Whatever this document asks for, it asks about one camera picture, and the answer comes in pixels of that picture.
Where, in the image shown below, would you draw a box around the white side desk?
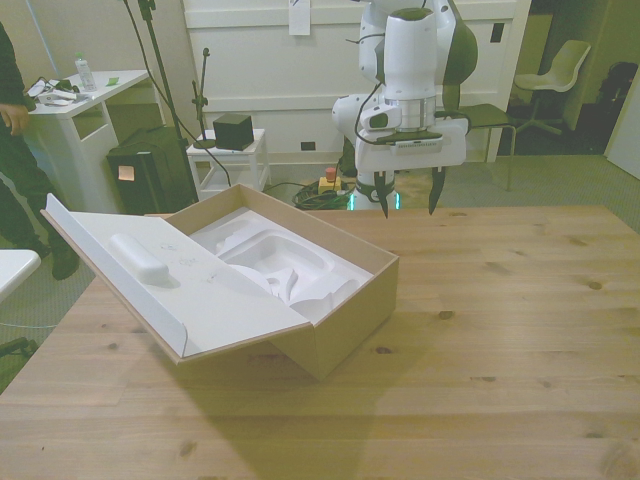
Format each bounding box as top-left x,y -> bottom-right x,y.
27,69 -> 166,214

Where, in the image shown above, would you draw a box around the white paper sheet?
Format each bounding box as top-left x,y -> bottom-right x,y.
288,0 -> 312,37

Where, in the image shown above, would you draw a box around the devices and cables pile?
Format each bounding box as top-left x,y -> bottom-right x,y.
25,77 -> 91,108

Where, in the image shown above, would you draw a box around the black tripod stand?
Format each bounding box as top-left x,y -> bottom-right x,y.
122,0 -> 201,201

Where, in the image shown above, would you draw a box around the white moulded foam insert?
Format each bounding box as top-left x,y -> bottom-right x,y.
189,205 -> 374,321

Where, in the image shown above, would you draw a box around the white panelled wall unit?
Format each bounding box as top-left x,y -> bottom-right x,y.
182,0 -> 532,167

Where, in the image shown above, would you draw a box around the small white side table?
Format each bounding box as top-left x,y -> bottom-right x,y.
186,128 -> 273,201

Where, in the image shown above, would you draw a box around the black microphone stand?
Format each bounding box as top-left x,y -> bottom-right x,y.
190,47 -> 219,151

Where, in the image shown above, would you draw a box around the coiled dark floor cables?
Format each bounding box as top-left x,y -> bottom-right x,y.
292,182 -> 357,212

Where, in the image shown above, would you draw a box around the black cube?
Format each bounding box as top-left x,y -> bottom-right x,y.
212,113 -> 253,152

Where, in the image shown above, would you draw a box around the white swivel chair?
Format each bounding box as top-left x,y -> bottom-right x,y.
513,39 -> 592,137

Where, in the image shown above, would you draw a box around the brown cardboard box with lid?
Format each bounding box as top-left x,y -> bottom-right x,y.
39,183 -> 401,384

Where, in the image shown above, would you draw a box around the yellow emergency stop button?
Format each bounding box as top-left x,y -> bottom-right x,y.
318,168 -> 343,194

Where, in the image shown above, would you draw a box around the dark seat metal chair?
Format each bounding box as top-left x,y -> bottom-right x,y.
457,103 -> 519,192

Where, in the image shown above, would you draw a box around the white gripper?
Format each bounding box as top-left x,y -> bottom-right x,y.
355,117 -> 470,220

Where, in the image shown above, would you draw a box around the clear plastic bottle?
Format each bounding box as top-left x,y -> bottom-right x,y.
73,52 -> 97,93

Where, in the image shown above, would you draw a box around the person's bare hand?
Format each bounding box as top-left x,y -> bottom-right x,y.
0,102 -> 30,137

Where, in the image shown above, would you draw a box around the black equipment case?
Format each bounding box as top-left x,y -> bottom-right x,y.
105,127 -> 199,214

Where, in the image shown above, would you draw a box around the white round-edged table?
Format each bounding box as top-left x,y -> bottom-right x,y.
0,248 -> 42,304

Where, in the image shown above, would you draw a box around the person in dark clothes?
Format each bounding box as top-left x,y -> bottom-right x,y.
0,22 -> 81,281

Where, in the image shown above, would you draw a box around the white foam lid pad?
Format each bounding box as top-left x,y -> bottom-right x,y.
107,232 -> 172,287

